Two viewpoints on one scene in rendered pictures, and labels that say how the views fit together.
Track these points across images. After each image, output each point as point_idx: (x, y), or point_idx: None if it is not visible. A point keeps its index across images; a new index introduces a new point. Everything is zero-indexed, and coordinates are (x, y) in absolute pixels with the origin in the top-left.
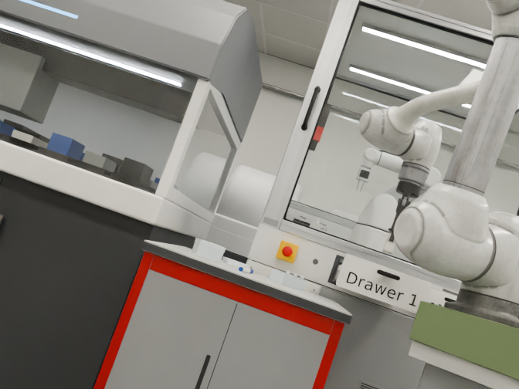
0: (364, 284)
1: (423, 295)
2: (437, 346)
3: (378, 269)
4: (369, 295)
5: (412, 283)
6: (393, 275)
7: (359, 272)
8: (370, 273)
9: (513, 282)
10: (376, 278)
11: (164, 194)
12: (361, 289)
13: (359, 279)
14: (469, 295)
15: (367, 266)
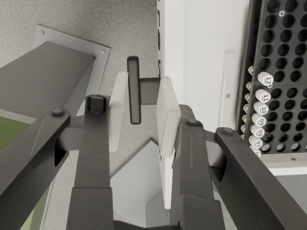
0: (159, 28)
1: (161, 177)
2: None
3: (128, 60)
4: (157, 45)
5: (163, 160)
6: (129, 106)
7: (161, 2)
8: (161, 39)
9: None
10: (161, 60)
11: None
12: (157, 20)
13: (159, 8)
14: None
15: (163, 24)
